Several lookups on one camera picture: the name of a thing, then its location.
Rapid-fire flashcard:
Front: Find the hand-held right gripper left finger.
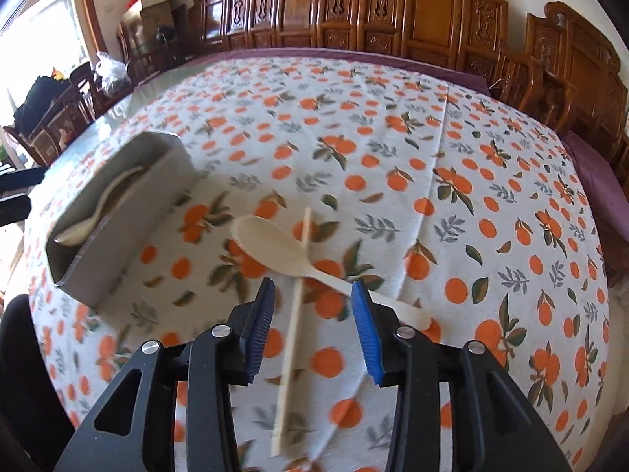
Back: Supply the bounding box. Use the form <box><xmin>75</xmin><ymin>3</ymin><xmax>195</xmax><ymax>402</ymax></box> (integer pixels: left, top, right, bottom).
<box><xmin>54</xmin><ymin>278</ymin><xmax>276</xmax><ymax>472</ymax></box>

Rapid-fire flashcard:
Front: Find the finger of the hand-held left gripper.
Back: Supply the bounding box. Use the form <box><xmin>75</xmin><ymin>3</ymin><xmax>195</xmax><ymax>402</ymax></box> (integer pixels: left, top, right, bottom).
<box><xmin>0</xmin><ymin>166</ymin><xmax>48</xmax><ymax>194</ymax></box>
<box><xmin>0</xmin><ymin>194</ymin><xmax>33</xmax><ymax>226</ymax></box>

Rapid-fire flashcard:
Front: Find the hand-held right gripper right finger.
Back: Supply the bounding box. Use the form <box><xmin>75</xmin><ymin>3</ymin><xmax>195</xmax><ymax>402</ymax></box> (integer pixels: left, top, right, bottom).
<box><xmin>351</xmin><ymin>280</ymin><xmax>573</xmax><ymax>472</ymax></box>

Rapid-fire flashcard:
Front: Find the pale wooden chopstick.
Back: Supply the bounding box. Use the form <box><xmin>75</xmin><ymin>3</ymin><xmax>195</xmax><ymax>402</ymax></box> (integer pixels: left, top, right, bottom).
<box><xmin>270</xmin><ymin>206</ymin><xmax>313</xmax><ymax>459</ymax></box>

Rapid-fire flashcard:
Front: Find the white spoon with curved handle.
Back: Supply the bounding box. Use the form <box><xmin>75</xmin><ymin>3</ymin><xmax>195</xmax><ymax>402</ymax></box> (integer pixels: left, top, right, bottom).
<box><xmin>53</xmin><ymin>164</ymin><xmax>149</xmax><ymax>247</ymax></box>

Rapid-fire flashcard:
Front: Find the cream rice spoon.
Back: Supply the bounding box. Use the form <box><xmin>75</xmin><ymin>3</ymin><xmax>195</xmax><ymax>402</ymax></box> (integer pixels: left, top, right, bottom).
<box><xmin>230</xmin><ymin>215</ymin><xmax>434</xmax><ymax>331</ymax></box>

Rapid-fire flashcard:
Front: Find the rectangular metal tray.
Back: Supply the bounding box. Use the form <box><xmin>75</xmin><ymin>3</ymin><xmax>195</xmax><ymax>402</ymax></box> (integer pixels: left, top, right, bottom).
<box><xmin>28</xmin><ymin>130</ymin><xmax>198</xmax><ymax>306</ymax></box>

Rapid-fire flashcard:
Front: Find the dark wooden chair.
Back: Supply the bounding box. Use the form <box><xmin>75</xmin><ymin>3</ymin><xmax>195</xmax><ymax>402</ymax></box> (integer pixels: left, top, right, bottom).
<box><xmin>4</xmin><ymin>61</ymin><xmax>101</xmax><ymax>169</ymax></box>

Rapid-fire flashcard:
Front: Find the black bag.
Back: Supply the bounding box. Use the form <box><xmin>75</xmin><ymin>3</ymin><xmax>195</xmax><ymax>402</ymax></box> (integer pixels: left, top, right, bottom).
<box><xmin>13</xmin><ymin>75</ymin><xmax>73</xmax><ymax>129</ymax></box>

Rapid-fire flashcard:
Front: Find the white plastic bag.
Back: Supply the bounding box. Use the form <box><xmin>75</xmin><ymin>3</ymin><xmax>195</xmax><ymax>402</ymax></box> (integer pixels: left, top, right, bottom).
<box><xmin>95</xmin><ymin>50</ymin><xmax>132</xmax><ymax>95</ymax></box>

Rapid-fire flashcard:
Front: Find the black chair back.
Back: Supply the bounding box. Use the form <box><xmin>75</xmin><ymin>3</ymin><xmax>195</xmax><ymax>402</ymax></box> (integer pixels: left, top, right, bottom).
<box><xmin>0</xmin><ymin>294</ymin><xmax>75</xmax><ymax>472</ymax></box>

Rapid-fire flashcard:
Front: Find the orange print tablecloth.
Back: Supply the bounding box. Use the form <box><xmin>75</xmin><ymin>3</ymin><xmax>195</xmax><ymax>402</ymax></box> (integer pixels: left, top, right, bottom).
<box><xmin>24</xmin><ymin>54</ymin><xmax>611</xmax><ymax>472</ymax></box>

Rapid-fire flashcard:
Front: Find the large cardboard box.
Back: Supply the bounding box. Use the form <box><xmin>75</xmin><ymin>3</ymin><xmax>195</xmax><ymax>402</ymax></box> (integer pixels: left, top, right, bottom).
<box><xmin>139</xmin><ymin>7</ymin><xmax>176</xmax><ymax>36</ymax></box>

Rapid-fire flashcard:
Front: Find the low carved wooden bench back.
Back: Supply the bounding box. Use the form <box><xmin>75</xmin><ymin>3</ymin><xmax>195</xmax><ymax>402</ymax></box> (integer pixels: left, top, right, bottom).
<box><xmin>188</xmin><ymin>0</ymin><xmax>252</xmax><ymax>55</ymax></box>

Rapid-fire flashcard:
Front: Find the wooden armchair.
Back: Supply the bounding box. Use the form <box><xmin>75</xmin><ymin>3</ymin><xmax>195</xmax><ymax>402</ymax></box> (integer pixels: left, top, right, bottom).
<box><xmin>490</xmin><ymin>53</ymin><xmax>578</xmax><ymax>131</ymax></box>

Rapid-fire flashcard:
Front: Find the tall carved wooden bench back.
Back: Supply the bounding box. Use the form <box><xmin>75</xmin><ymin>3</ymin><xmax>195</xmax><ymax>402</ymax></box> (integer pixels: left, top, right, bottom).
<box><xmin>525</xmin><ymin>1</ymin><xmax>629</xmax><ymax>160</ymax></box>

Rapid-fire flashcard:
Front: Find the wooden door frame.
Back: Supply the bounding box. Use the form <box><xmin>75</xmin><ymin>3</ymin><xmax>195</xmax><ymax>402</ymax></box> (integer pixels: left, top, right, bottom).
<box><xmin>77</xmin><ymin>0</ymin><xmax>107</xmax><ymax>56</ymax></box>

